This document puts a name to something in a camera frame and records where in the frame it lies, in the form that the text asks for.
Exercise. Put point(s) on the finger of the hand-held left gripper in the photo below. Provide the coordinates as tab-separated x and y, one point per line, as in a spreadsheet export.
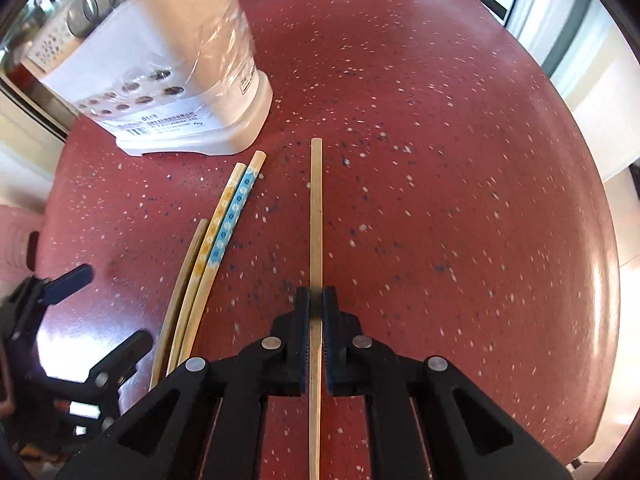
70	280
122	352

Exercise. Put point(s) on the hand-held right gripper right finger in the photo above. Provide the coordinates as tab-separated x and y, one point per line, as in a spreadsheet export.
328	340

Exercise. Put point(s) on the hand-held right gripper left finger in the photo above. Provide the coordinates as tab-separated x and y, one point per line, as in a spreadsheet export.
303	340

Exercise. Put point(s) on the plain bamboo chopstick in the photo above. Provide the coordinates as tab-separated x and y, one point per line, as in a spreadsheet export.
316	210
190	255

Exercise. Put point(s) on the yellow patterned bamboo chopstick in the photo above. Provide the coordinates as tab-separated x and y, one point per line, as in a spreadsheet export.
220	220

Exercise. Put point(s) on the blue patterned bamboo chopstick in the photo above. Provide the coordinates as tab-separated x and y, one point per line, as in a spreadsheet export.
235	200

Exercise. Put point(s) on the white plastic utensil holder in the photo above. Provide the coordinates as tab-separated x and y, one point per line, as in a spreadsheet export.
190	20

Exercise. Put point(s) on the pink plastic stool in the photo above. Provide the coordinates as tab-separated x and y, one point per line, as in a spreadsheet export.
15	240

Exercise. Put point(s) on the white plastic storage cart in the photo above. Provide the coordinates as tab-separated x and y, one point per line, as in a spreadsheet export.
47	46

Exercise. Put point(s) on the sliding door frame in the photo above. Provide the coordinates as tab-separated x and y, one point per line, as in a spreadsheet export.
550	25

